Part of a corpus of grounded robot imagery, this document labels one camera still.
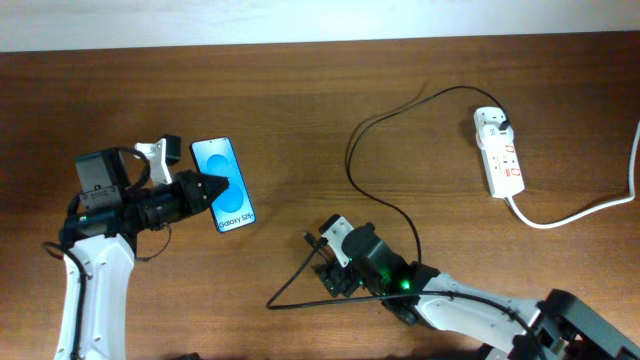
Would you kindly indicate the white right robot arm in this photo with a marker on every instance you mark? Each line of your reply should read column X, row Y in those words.
column 561, row 326

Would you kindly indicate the white charger plug adapter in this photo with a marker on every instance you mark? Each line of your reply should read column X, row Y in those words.
column 489, row 136

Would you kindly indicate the white power strip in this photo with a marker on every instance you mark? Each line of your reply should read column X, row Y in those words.
column 501, row 165

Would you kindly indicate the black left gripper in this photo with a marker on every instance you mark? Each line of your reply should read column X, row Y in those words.
column 189, row 199

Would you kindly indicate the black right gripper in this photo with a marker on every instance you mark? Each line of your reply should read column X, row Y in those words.
column 338, row 278

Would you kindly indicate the blue Galaxy smartphone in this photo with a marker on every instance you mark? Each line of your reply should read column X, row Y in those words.
column 232, row 208

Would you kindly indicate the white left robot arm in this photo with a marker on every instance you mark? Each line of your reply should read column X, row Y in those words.
column 98, row 245

